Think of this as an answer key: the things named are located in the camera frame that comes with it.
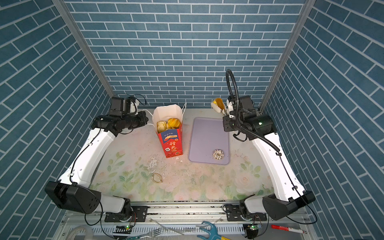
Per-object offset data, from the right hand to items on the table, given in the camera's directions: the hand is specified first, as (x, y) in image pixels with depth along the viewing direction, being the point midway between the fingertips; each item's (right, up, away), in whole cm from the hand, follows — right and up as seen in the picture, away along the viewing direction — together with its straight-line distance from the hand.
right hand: (226, 118), depth 69 cm
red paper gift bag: (-28, -12, +12) cm, 33 cm away
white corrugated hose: (-63, -52, -2) cm, 82 cm away
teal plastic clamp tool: (-6, -52, -1) cm, 53 cm away
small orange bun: (-3, +7, +7) cm, 11 cm away
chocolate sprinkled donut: (-1, -22, +24) cm, 33 cm away
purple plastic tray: (-7, -11, +36) cm, 38 cm away
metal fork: (-32, -53, 0) cm, 62 cm away
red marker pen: (+29, -52, 0) cm, 59 cm away
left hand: (-38, +1, +7) cm, 39 cm away
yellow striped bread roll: (-28, -2, +21) cm, 35 cm away
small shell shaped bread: (-35, -4, +20) cm, 41 cm away
